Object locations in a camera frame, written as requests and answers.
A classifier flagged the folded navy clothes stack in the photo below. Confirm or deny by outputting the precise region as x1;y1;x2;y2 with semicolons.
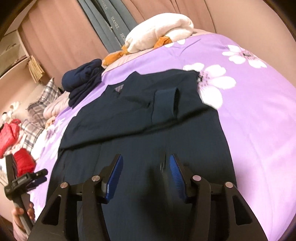
62;59;104;108

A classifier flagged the red puffer jacket near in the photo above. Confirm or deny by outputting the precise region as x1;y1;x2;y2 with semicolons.
13;148;36;177

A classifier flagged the pink curtain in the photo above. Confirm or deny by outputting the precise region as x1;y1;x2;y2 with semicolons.
18;1;216;86

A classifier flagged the beige fringed hanging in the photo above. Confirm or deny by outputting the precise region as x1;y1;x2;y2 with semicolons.
28;55;45;83

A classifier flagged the red puffer jacket far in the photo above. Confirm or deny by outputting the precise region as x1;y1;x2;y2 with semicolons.
0;118;21;158

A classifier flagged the teal lettered curtain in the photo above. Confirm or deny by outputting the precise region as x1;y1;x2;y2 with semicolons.
78;0;137;53

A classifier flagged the grey plaid pillow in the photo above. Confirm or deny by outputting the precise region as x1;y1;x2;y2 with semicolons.
21;78;61;153

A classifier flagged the dark navy zip jacket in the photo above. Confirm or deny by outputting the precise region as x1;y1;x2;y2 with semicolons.
48;69;236;240

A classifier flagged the purple floral bed sheet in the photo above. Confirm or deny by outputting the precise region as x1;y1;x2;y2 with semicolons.
31;34;295;240

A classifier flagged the person's left hand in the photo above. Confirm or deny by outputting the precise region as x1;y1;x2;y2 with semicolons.
11;202;35;232

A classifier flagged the red puffer jacket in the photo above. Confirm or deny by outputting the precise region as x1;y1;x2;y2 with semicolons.
13;148;36;177
0;118;21;158

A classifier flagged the pink quilt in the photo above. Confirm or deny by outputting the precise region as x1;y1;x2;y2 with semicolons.
43;91;70;120

